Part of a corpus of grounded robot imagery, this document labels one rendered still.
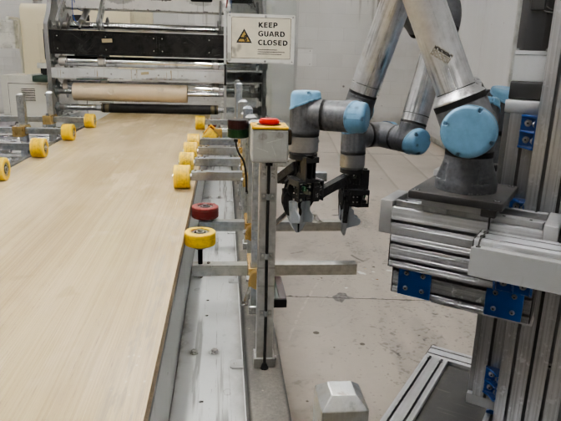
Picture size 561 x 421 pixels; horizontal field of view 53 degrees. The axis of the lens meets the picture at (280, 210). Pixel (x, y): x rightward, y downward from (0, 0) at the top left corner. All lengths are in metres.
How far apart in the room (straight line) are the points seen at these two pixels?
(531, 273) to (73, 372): 0.93
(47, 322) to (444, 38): 0.96
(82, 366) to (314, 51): 9.79
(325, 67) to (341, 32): 0.64
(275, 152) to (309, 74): 9.43
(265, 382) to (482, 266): 0.54
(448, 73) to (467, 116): 0.10
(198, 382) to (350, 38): 9.49
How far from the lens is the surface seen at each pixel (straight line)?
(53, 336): 1.01
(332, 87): 10.54
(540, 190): 1.62
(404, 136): 1.64
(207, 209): 1.68
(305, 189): 1.40
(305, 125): 1.38
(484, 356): 1.85
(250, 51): 4.13
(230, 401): 1.31
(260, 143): 1.08
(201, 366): 1.43
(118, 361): 0.92
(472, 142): 1.28
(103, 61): 4.28
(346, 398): 0.44
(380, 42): 1.46
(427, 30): 1.30
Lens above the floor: 1.36
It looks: 16 degrees down
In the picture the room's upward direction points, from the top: 2 degrees clockwise
